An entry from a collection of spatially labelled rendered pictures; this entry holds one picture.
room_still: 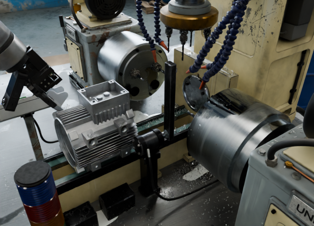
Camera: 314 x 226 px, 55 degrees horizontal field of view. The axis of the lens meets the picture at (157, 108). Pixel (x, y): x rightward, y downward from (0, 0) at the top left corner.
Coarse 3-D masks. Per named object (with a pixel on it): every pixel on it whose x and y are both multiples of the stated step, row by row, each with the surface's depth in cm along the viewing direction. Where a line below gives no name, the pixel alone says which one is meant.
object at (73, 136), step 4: (56, 112) 89; (128, 112) 89; (132, 112) 90; (128, 116) 89; (132, 116) 90; (72, 132) 81; (76, 132) 81; (68, 136) 82; (72, 136) 81; (76, 136) 81; (72, 140) 80; (60, 148) 97; (132, 148) 96; (76, 168) 87; (84, 168) 88; (76, 172) 89; (80, 172) 87
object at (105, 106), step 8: (112, 80) 94; (88, 88) 91; (96, 88) 92; (104, 88) 94; (112, 88) 94; (120, 88) 92; (80, 96) 88; (88, 96) 92; (96, 96) 90; (104, 96) 90; (112, 96) 90; (120, 96) 87; (128, 96) 89; (88, 104) 84; (96, 104) 83; (104, 104) 85; (112, 104) 86; (120, 104) 88; (128, 104) 90; (96, 112) 84; (104, 112) 86; (112, 112) 87; (120, 112) 89; (96, 120) 86; (104, 120) 87
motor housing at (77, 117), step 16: (64, 112) 86; (80, 112) 86; (64, 128) 83; (80, 128) 84; (96, 128) 86; (112, 128) 87; (64, 144) 96; (80, 144) 83; (112, 144) 88; (128, 144) 92; (80, 160) 84
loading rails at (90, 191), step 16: (176, 112) 120; (160, 128) 115; (176, 128) 121; (176, 144) 109; (48, 160) 96; (64, 160) 97; (112, 160) 97; (128, 160) 98; (160, 160) 108; (176, 160) 113; (192, 160) 113; (64, 176) 99; (80, 176) 90; (96, 176) 93; (112, 176) 97; (128, 176) 102; (160, 176) 106; (64, 192) 89; (80, 192) 92; (96, 192) 96; (64, 208) 91
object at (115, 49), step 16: (128, 32) 126; (112, 48) 119; (128, 48) 114; (144, 48) 116; (160, 48) 121; (112, 64) 117; (128, 64) 115; (144, 64) 119; (160, 64) 124; (128, 80) 118; (160, 80) 129; (144, 96) 128
